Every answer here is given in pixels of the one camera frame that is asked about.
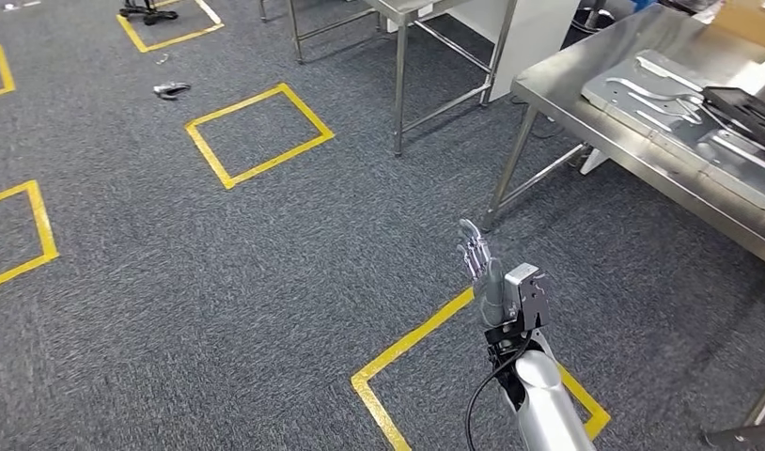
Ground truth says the grey object on floor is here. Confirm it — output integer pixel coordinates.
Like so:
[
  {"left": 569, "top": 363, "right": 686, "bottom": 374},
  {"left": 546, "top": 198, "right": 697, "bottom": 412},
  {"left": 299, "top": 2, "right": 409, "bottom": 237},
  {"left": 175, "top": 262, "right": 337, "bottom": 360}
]
[{"left": 153, "top": 81, "right": 192, "bottom": 101}]

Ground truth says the stainless steel workbench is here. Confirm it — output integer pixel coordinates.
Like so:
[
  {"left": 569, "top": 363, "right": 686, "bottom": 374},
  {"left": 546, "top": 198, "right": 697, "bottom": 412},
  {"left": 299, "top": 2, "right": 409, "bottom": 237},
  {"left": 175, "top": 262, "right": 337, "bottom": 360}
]
[{"left": 479, "top": 3, "right": 765, "bottom": 449}]

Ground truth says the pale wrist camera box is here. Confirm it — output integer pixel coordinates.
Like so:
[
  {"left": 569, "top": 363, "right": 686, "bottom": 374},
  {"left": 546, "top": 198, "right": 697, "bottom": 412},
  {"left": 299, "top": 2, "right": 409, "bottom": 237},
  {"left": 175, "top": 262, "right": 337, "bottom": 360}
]
[{"left": 504, "top": 262, "right": 552, "bottom": 333}]

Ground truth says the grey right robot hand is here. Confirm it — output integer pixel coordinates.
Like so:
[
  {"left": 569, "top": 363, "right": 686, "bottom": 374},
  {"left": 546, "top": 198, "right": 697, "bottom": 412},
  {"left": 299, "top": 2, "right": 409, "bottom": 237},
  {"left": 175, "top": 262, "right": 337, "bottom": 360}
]
[{"left": 456, "top": 217, "right": 507, "bottom": 329}]

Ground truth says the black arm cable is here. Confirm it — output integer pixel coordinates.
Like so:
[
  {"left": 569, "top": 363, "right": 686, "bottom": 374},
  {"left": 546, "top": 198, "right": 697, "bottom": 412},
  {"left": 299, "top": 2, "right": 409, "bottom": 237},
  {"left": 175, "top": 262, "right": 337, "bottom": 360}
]
[{"left": 464, "top": 330, "right": 535, "bottom": 451}]

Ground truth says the black wheeled base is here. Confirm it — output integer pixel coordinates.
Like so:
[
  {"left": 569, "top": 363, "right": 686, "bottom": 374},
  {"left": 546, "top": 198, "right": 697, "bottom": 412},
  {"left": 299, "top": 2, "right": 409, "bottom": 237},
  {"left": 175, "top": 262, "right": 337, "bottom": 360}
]
[{"left": 119, "top": 0, "right": 180, "bottom": 26}]

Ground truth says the aluminium fixture plate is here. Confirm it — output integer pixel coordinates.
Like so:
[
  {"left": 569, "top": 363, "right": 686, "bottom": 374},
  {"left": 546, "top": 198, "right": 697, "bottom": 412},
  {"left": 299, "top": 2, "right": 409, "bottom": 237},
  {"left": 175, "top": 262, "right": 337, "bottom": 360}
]
[{"left": 580, "top": 48, "right": 765, "bottom": 216}]

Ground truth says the stanchion with dark base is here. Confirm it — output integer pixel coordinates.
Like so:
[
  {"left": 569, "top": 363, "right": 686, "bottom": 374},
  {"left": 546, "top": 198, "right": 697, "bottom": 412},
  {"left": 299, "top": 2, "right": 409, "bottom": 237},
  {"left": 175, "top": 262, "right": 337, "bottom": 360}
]
[{"left": 563, "top": 0, "right": 616, "bottom": 48}]

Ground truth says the cardboard box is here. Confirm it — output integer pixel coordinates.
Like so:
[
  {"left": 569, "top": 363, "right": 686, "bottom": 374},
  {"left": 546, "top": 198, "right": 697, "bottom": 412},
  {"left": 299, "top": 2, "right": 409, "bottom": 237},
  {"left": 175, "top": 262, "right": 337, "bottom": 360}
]
[{"left": 710, "top": 0, "right": 765, "bottom": 53}]

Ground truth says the black plastic panel part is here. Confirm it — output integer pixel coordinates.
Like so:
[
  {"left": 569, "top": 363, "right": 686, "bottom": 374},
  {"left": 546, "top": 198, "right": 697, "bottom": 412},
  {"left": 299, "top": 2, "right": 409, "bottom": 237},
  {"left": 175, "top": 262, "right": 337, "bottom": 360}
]
[{"left": 699, "top": 86, "right": 765, "bottom": 156}]

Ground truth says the stainless steel side table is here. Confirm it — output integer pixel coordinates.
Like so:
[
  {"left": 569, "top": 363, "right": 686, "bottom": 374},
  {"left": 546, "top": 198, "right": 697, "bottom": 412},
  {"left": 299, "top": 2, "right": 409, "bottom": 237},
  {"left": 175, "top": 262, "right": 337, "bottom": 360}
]
[{"left": 258, "top": 0, "right": 521, "bottom": 157}]

